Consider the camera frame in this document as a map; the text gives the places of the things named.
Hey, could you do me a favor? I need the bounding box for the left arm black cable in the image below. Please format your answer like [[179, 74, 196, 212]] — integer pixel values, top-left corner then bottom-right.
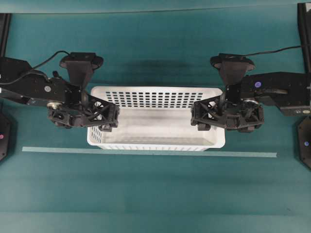
[[0, 50, 71, 85]]

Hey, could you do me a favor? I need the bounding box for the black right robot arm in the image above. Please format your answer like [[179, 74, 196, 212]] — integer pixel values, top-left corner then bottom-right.
[[190, 72, 311, 133]]

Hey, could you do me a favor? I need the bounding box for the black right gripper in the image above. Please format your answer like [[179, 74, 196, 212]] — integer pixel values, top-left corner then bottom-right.
[[190, 84, 264, 133]]

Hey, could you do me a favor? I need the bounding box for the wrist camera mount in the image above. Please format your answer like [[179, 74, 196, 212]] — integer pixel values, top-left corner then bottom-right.
[[59, 52, 104, 89], [210, 53, 255, 86]]

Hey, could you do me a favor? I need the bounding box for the black right frame rail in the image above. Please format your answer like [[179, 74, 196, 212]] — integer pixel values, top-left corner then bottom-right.
[[297, 2, 311, 73]]

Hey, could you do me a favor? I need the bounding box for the light tape strip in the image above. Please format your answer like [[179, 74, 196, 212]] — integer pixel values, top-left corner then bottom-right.
[[21, 147, 277, 158]]

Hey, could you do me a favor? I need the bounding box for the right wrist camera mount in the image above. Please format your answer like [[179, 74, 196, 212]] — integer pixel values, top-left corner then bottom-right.
[[210, 53, 255, 86]]

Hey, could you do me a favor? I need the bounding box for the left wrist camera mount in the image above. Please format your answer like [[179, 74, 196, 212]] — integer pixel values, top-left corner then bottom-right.
[[59, 52, 104, 89]]

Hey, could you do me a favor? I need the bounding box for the white plastic basket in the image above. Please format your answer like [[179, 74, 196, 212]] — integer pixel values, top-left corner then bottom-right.
[[87, 86, 225, 151]]

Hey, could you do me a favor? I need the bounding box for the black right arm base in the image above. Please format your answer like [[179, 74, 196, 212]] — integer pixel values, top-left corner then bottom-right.
[[294, 116, 311, 171]]

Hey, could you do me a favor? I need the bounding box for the black left frame rail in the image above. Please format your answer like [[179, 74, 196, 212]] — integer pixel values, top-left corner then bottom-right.
[[0, 13, 12, 57]]

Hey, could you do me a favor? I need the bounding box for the black frame rail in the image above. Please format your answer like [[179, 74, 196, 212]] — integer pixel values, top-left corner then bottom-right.
[[297, 2, 311, 73], [0, 13, 12, 57]]

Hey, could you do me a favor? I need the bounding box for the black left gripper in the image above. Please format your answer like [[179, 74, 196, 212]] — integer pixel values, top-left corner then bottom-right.
[[46, 84, 120, 132]]

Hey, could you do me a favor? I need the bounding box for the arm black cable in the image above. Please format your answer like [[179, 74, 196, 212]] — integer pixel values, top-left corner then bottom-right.
[[0, 50, 71, 85], [242, 45, 303, 58]]

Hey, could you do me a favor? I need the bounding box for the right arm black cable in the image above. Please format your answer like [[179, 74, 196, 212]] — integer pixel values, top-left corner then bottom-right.
[[242, 45, 303, 58]]

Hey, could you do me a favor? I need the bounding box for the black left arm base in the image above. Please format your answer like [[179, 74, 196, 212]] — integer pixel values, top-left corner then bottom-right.
[[0, 104, 18, 165]]

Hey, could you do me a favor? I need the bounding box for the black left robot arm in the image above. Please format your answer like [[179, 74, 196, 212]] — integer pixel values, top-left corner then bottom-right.
[[0, 52, 120, 132]]

